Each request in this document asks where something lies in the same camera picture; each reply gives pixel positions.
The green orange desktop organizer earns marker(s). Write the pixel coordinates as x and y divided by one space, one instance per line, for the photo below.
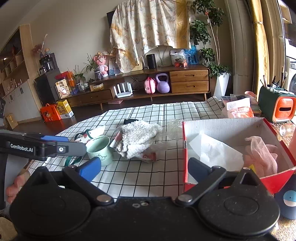
276 105

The wooden tv cabinet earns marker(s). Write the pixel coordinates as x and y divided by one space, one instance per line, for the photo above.
194 79

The bag of fruit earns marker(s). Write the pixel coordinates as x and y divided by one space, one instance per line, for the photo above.
178 58

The stack of colourful books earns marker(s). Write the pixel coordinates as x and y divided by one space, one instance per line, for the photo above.
254 104

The floral cloth drape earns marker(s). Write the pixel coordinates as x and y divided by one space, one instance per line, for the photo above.
137 27

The pink mesh cloth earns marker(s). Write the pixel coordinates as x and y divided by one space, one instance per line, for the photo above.
260 157

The potted green plant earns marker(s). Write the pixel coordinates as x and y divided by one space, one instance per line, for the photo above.
206 19

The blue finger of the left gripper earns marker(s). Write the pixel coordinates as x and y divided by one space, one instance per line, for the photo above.
55 138

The orange gift box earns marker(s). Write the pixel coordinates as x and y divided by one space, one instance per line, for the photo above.
50 113

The person's left hand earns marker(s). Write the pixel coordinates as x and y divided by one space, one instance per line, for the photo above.
18 183

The black fabric cap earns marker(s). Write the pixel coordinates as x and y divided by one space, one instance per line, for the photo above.
126 122

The black mini fridge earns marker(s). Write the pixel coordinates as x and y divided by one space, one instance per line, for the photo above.
46 88

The pink small bag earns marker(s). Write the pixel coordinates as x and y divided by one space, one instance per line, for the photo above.
150 85

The clear zip bag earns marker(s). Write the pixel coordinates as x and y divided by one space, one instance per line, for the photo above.
151 153

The white black checked tablecloth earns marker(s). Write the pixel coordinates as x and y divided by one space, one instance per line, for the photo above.
132 177

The clear glass jar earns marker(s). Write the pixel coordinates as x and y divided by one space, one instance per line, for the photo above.
286 130

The yellow carton box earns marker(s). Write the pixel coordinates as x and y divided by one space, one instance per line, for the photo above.
64 109

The dark blue round cap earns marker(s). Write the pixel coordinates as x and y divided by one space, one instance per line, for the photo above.
286 198

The clear bubble wrap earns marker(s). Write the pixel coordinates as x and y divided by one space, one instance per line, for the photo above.
174 129

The pink plush toy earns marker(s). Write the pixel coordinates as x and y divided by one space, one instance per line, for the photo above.
101 63

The black speaker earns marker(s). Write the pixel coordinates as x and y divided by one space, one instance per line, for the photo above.
151 61

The red white cardboard box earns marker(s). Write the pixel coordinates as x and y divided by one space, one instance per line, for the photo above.
233 131

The mint green ceramic mug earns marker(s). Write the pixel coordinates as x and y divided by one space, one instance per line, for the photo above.
99 147

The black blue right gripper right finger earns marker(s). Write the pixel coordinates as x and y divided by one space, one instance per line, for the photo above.
207 180

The white fluffy cloth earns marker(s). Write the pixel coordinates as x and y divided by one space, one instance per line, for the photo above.
135 137

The white router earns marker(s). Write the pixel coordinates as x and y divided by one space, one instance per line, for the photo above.
123 90

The purple kettlebell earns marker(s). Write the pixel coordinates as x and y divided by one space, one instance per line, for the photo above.
163 85

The panda print pouch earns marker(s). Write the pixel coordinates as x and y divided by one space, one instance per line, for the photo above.
89 134

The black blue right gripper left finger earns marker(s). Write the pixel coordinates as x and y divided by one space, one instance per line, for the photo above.
79 179

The white paper sheet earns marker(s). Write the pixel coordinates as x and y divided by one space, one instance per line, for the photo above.
212 152

